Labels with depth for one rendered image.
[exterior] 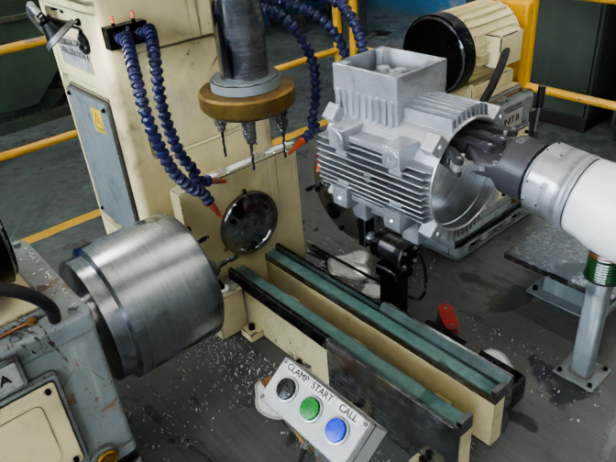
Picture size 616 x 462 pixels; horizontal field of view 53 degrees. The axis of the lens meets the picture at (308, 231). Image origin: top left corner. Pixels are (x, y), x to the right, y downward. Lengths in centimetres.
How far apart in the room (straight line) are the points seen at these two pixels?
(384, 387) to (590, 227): 50
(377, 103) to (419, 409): 49
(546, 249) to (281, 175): 60
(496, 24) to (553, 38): 281
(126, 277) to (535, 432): 75
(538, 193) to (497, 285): 79
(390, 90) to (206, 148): 65
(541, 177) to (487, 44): 81
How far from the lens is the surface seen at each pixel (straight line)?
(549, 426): 121
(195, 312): 106
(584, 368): 129
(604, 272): 114
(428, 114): 80
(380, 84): 82
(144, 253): 104
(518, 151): 75
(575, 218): 72
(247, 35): 110
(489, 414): 111
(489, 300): 146
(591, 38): 423
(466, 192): 92
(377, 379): 108
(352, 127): 84
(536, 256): 141
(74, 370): 99
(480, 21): 152
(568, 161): 73
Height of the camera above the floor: 169
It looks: 32 degrees down
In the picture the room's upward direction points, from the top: 5 degrees counter-clockwise
